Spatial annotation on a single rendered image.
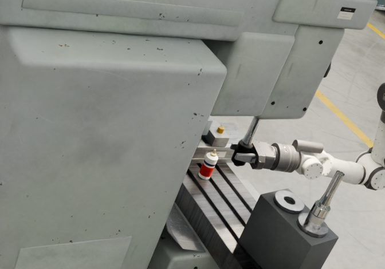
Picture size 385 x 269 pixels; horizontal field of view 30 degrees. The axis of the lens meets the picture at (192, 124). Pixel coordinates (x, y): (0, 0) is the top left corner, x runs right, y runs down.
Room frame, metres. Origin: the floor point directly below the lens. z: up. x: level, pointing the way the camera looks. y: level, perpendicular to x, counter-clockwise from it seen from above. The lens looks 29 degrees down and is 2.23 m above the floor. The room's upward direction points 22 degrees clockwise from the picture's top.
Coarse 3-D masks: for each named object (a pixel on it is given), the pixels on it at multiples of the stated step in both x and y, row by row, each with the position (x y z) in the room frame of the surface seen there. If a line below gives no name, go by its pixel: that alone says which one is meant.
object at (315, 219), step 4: (312, 208) 1.66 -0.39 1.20; (312, 212) 1.66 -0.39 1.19; (316, 212) 1.65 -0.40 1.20; (320, 212) 1.65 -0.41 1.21; (308, 216) 1.66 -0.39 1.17; (312, 216) 1.65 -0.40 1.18; (316, 216) 1.65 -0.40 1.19; (320, 216) 1.65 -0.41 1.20; (324, 216) 1.65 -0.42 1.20; (308, 220) 1.65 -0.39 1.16; (312, 220) 1.65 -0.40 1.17; (316, 220) 1.65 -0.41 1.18; (320, 220) 1.65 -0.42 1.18; (324, 220) 1.66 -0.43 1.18; (308, 224) 1.65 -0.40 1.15; (312, 224) 1.65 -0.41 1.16; (316, 224) 1.65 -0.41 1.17; (320, 224) 1.65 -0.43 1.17; (316, 228) 1.65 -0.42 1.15
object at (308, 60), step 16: (304, 32) 1.81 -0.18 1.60; (320, 32) 1.85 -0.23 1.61; (336, 32) 1.88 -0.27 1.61; (304, 48) 1.83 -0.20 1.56; (320, 48) 1.86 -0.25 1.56; (336, 48) 1.90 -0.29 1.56; (288, 64) 1.81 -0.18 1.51; (304, 64) 1.84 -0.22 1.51; (320, 64) 1.88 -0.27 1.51; (288, 80) 1.82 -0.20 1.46; (304, 80) 1.86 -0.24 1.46; (320, 80) 1.90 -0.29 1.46; (272, 96) 1.80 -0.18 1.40; (288, 96) 1.84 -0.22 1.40; (304, 96) 1.88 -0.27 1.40; (272, 112) 1.82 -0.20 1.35; (288, 112) 1.86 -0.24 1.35; (304, 112) 1.90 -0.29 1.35
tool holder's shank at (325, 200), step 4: (336, 172) 1.66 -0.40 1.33; (340, 172) 1.67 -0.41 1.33; (336, 176) 1.66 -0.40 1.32; (340, 176) 1.66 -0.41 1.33; (332, 180) 1.66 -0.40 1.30; (336, 180) 1.66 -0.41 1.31; (340, 180) 1.66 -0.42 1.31; (332, 184) 1.66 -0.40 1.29; (336, 184) 1.66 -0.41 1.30; (328, 188) 1.66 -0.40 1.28; (332, 188) 1.66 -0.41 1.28; (336, 188) 1.66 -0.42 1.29; (328, 192) 1.66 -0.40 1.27; (332, 192) 1.66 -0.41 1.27; (324, 196) 1.66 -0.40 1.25; (328, 196) 1.66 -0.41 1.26; (332, 196) 1.66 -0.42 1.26; (320, 200) 1.66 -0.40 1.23; (324, 200) 1.66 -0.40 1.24; (328, 200) 1.66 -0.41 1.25; (320, 204) 1.66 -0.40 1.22; (324, 204) 1.65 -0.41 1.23; (328, 204) 1.66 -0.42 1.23
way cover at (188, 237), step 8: (176, 208) 1.88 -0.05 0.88; (168, 216) 1.80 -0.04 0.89; (176, 216) 1.83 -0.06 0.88; (168, 224) 1.75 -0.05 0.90; (176, 224) 1.78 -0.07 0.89; (184, 224) 1.81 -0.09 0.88; (168, 232) 1.62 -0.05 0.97; (176, 232) 1.74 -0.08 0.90; (184, 232) 1.76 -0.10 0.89; (192, 232) 1.79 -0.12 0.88; (176, 240) 1.66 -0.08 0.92; (184, 240) 1.72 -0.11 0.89; (192, 240) 1.74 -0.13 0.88; (184, 248) 1.67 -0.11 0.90; (192, 248) 1.70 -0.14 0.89; (200, 248) 1.72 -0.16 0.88
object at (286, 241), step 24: (288, 192) 1.77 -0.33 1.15; (264, 216) 1.70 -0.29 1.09; (288, 216) 1.67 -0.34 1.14; (240, 240) 1.72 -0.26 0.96; (264, 240) 1.68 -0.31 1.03; (288, 240) 1.63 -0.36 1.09; (312, 240) 1.61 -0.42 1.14; (336, 240) 1.67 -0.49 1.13; (264, 264) 1.65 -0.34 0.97; (288, 264) 1.61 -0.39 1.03; (312, 264) 1.63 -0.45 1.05
